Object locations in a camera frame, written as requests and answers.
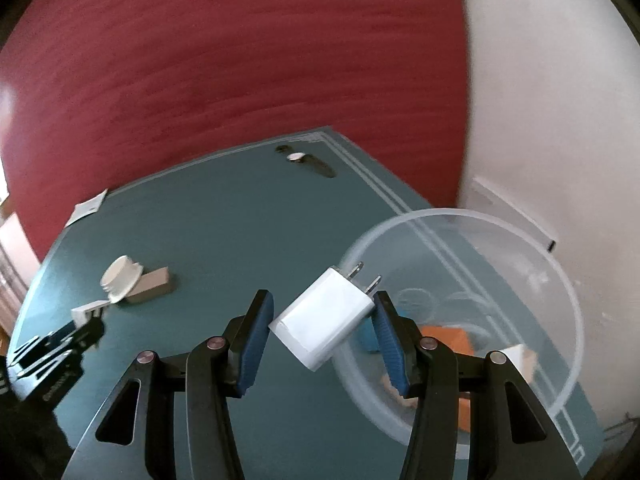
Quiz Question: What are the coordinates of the tan block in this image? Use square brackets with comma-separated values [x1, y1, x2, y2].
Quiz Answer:
[520, 350, 540, 381]

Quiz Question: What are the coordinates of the red carpet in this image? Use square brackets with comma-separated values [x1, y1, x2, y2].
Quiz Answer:
[0, 0, 476, 261]

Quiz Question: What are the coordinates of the white round plastic cap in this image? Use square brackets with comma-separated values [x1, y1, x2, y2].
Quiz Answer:
[100, 255, 146, 305]

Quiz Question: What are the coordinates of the white paper card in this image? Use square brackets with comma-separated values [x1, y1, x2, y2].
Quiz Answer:
[65, 189, 109, 226]

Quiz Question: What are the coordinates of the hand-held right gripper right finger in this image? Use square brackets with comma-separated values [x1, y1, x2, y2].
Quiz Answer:
[372, 290, 583, 480]

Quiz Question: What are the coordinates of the orange block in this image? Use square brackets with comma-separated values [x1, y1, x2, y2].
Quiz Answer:
[382, 372, 473, 433]
[417, 325, 478, 361]

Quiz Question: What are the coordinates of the black wristwatch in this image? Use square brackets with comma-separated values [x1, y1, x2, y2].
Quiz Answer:
[275, 144, 337, 180]

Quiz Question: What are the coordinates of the brown rectangular block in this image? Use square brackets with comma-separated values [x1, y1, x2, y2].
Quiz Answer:
[125, 266, 173, 305]

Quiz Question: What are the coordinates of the clear plastic bowl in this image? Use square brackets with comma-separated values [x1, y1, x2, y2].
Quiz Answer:
[332, 208, 586, 461]

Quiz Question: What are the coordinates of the teal desk mat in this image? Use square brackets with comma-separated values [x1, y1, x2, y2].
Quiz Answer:
[7, 127, 603, 480]

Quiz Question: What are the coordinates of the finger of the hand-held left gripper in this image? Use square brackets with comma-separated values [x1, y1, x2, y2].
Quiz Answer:
[47, 319, 106, 347]
[7, 337, 83, 378]

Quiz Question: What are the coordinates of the white rectangular block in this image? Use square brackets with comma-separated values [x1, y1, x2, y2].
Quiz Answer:
[71, 300, 109, 327]

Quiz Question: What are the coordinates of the blue cube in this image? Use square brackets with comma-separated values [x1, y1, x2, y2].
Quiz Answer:
[357, 317, 383, 353]

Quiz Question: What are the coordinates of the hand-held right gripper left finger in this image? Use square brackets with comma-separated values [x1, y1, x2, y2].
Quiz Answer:
[62, 289, 276, 480]

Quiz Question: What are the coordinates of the white cable duct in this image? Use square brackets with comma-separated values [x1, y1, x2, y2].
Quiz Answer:
[470, 177, 558, 253]

